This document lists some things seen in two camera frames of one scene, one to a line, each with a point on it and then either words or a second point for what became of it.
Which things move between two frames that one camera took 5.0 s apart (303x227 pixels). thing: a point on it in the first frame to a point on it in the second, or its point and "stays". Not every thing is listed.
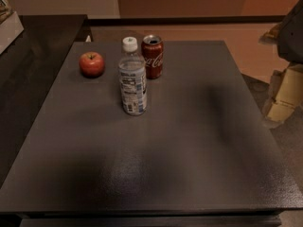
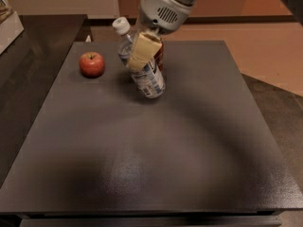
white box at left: [9, 31] stays
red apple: [91, 64] stays
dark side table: [27, 68] stays
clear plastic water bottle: [133, 72] to [149, 82]
